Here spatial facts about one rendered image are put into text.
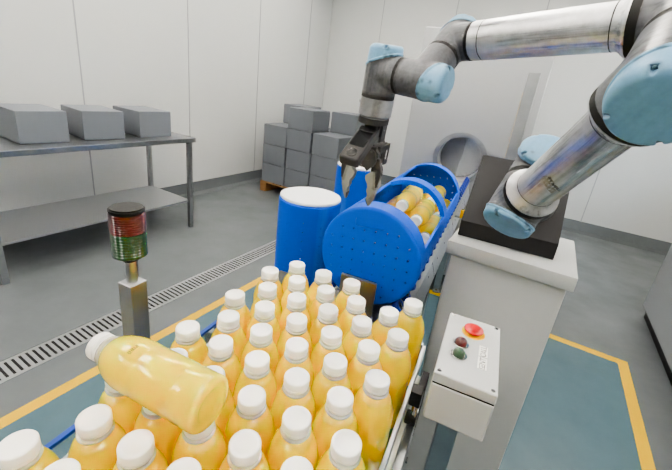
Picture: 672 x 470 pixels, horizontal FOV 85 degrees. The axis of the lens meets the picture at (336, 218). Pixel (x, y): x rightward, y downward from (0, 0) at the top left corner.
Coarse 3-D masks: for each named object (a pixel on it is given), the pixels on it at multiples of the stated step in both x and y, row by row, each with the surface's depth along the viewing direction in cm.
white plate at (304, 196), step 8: (280, 192) 166; (288, 192) 167; (296, 192) 168; (304, 192) 170; (312, 192) 171; (320, 192) 173; (328, 192) 175; (288, 200) 157; (296, 200) 157; (304, 200) 159; (312, 200) 160; (320, 200) 161; (328, 200) 163; (336, 200) 164
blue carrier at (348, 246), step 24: (432, 168) 171; (384, 192) 151; (432, 192) 128; (456, 192) 164; (336, 216) 101; (360, 216) 97; (384, 216) 94; (336, 240) 102; (360, 240) 99; (384, 240) 96; (408, 240) 93; (432, 240) 108; (336, 264) 104; (360, 264) 101; (384, 264) 98; (408, 264) 95; (384, 288) 100; (408, 288) 97
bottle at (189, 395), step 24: (96, 360) 49; (120, 360) 46; (144, 360) 46; (168, 360) 46; (192, 360) 47; (120, 384) 45; (144, 384) 44; (168, 384) 43; (192, 384) 43; (216, 384) 44; (168, 408) 42; (192, 408) 42; (216, 408) 46; (192, 432) 42
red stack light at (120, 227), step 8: (112, 216) 67; (136, 216) 68; (144, 216) 70; (112, 224) 67; (120, 224) 67; (128, 224) 67; (136, 224) 68; (144, 224) 70; (112, 232) 68; (120, 232) 67; (128, 232) 68; (136, 232) 69
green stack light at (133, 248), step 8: (144, 232) 71; (112, 240) 68; (120, 240) 68; (128, 240) 68; (136, 240) 69; (144, 240) 71; (112, 248) 69; (120, 248) 68; (128, 248) 69; (136, 248) 70; (144, 248) 71; (112, 256) 70; (120, 256) 69; (128, 256) 69; (136, 256) 70; (144, 256) 72
